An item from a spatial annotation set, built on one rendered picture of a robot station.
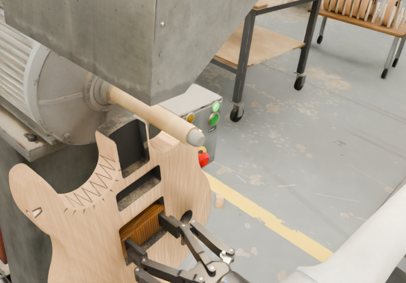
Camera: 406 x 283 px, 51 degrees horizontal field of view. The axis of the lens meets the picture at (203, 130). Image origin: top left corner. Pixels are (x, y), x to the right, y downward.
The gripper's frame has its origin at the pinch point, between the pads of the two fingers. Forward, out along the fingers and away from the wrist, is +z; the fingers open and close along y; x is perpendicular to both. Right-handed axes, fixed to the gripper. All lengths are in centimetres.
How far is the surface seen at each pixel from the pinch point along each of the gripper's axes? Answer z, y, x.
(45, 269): 33.9, -8.3, -35.4
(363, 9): 112, 366, -104
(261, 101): 122, 220, -140
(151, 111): 4.3, 7.3, 19.7
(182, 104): 20.2, 29.6, 2.1
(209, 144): 16.6, 35.3, -11.5
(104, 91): 15.1, 6.2, 19.5
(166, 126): 0.4, 6.8, 19.1
